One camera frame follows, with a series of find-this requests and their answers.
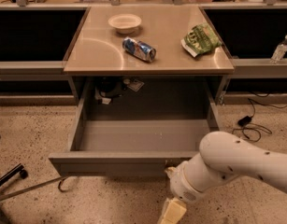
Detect grey drawer cabinet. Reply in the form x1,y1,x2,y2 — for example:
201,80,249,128
63,4,236,105

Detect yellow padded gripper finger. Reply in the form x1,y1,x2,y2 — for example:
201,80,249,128
157,198,187,224

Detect black power adapter with cable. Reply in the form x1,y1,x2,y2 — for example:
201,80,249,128
231,91,287,143

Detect clear plastic water bottle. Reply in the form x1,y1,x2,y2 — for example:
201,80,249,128
270,35,287,63

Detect crushed blue soda can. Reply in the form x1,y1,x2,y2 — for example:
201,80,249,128
122,36,156,63

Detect grey top drawer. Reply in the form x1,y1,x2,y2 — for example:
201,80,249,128
50,77,220,176

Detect black chair leg with caster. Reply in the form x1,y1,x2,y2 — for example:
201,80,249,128
0,164,28,187

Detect white tag card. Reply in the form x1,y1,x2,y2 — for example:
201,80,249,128
127,79,144,91

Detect green chip bag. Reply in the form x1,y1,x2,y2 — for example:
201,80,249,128
180,22,222,58

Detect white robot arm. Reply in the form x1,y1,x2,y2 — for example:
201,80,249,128
157,132,287,224

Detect white paper bowl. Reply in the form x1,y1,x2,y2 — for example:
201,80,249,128
108,14,142,35

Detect black items inside drawer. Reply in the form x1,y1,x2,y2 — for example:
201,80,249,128
94,77,127,105

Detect metal rod with hook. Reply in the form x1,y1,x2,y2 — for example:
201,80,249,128
0,176,69,202

